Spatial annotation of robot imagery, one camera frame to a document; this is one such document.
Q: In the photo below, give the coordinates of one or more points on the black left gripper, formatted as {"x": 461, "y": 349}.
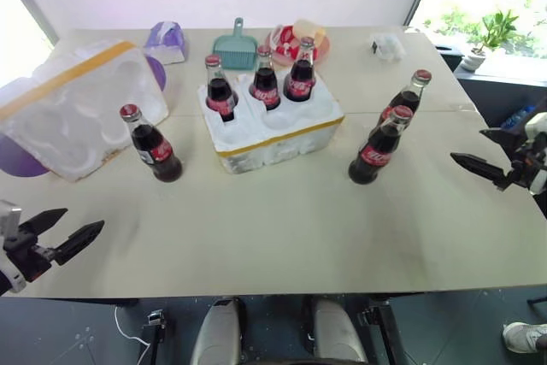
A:
{"x": 26, "y": 256}

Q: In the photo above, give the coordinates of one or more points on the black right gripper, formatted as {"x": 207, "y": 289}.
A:
{"x": 523, "y": 166}

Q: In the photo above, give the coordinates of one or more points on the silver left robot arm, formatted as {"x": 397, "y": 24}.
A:
{"x": 4, "y": 284}

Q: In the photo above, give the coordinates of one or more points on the glass cola bottle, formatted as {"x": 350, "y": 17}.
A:
{"x": 159, "y": 153}
{"x": 376, "y": 155}
{"x": 220, "y": 98}
{"x": 299, "y": 80}
{"x": 265, "y": 85}
{"x": 408, "y": 95}

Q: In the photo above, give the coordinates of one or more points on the white foam lid yellow tape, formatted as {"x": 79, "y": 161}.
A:
{"x": 64, "y": 125}

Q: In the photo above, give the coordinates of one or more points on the white foam bottle tray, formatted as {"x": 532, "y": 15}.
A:
{"x": 278, "y": 143}

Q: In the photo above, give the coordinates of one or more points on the blue plastic bottle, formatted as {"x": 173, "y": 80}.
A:
{"x": 517, "y": 117}

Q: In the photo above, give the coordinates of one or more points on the black side cabinet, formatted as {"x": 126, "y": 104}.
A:
{"x": 491, "y": 91}

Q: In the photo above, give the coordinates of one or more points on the purple round plate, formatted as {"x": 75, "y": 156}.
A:
{"x": 156, "y": 72}
{"x": 19, "y": 164}

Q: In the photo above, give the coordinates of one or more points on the potted green plant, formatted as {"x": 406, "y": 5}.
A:
{"x": 491, "y": 36}

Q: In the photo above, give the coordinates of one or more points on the crumpled white plastic wrap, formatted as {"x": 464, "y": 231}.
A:
{"x": 386, "y": 46}

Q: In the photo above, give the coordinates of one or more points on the grey white sneaker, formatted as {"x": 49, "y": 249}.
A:
{"x": 523, "y": 337}

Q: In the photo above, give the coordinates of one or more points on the grey rounded robot leg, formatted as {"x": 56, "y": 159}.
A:
{"x": 218, "y": 335}
{"x": 337, "y": 335}

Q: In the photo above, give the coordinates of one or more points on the pink round plate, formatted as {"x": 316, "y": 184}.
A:
{"x": 320, "y": 51}

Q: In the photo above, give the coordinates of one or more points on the pale yellow plastic container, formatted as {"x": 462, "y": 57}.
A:
{"x": 314, "y": 29}

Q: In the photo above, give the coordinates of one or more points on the purple tissue pack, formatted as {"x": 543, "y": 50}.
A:
{"x": 166, "y": 40}

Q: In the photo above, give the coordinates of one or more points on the red white snack bag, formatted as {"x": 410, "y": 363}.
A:
{"x": 286, "y": 40}

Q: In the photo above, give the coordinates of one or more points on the teal plastic dustpan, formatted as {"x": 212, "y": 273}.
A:
{"x": 235, "y": 51}

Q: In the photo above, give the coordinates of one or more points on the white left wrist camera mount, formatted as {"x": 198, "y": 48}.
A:
{"x": 9, "y": 215}

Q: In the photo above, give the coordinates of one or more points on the black table leg bracket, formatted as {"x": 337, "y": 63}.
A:
{"x": 380, "y": 331}
{"x": 156, "y": 331}

